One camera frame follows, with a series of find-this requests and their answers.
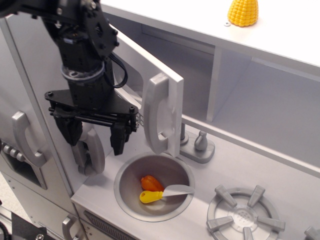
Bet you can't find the white toy kitchen cabinet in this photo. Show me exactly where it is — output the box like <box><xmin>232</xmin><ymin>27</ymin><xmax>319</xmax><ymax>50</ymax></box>
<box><xmin>0</xmin><ymin>0</ymin><xmax>320</xmax><ymax>240</ymax></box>

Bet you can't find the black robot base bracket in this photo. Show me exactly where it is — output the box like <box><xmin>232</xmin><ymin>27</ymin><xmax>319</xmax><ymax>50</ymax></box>
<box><xmin>0</xmin><ymin>214</ymin><xmax>50</xmax><ymax>240</ymax></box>

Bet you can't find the orange toy pepper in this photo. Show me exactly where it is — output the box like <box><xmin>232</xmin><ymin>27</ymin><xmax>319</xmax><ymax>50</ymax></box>
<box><xmin>140</xmin><ymin>175</ymin><xmax>165</xmax><ymax>192</ymax></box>

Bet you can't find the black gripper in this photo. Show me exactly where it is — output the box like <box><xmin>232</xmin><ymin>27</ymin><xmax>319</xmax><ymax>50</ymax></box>
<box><xmin>44</xmin><ymin>76</ymin><xmax>139</xmax><ymax>156</ymax></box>

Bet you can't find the yellow toy corn cob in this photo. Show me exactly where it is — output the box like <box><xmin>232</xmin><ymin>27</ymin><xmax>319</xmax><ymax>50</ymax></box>
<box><xmin>227</xmin><ymin>0</ymin><xmax>259</xmax><ymax>27</ymax></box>

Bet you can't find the grey toy wall phone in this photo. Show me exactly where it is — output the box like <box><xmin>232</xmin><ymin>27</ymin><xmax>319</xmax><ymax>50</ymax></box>
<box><xmin>71</xmin><ymin>122</ymin><xmax>105</xmax><ymax>177</ymax></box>

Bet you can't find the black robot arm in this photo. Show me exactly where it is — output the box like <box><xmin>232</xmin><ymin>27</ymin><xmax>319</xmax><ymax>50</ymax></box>
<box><xmin>0</xmin><ymin>0</ymin><xmax>139</xmax><ymax>155</ymax></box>

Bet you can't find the grey toy faucet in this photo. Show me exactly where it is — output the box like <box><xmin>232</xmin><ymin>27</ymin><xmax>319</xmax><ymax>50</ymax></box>
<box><xmin>180</xmin><ymin>123</ymin><xmax>215</xmax><ymax>164</ymax></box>

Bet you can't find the grey oven door handle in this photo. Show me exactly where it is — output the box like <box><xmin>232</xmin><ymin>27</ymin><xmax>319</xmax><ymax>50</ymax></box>
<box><xmin>62</xmin><ymin>217</ymin><xmax>79</xmax><ymax>240</ymax></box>

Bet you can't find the white microwave door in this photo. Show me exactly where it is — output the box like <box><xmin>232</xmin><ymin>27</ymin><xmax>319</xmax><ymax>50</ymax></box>
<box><xmin>113</xmin><ymin>31</ymin><xmax>184</xmax><ymax>157</ymax></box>

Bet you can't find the grey ice dispenser panel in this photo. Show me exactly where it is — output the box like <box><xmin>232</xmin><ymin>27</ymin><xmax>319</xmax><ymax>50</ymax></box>
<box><xmin>0</xmin><ymin>140</ymin><xmax>48</xmax><ymax>190</ymax></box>

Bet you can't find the yellow handled toy knife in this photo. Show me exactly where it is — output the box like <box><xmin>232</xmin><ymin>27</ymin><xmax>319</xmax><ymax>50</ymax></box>
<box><xmin>139</xmin><ymin>184</ymin><xmax>195</xmax><ymax>204</ymax></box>

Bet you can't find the grey toy stove burner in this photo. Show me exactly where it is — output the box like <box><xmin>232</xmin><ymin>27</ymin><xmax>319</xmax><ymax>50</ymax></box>
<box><xmin>206</xmin><ymin>185</ymin><xmax>286</xmax><ymax>240</ymax></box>

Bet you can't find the grey fridge door handle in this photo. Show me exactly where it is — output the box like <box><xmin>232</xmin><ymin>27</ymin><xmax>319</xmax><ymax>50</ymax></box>
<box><xmin>11</xmin><ymin>111</ymin><xmax>47</xmax><ymax>168</ymax></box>

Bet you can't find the round metal sink bowl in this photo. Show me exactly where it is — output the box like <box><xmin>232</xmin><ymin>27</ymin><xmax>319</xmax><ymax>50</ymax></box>
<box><xmin>114</xmin><ymin>152</ymin><xmax>195</xmax><ymax>222</ymax></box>

